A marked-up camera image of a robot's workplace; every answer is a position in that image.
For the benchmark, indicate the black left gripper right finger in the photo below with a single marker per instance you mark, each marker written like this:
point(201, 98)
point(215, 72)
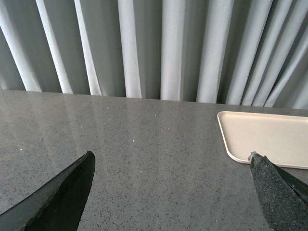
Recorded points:
point(283, 197)

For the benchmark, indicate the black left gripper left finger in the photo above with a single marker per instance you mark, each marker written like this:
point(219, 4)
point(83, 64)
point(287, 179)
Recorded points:
point(56, 206)

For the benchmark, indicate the cream rectangular plastic tray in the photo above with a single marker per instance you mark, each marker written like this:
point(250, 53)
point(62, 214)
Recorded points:
point(282, 139)

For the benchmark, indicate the grey pleated curtain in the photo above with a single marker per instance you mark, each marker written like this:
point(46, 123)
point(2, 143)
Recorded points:
point(240, 52)

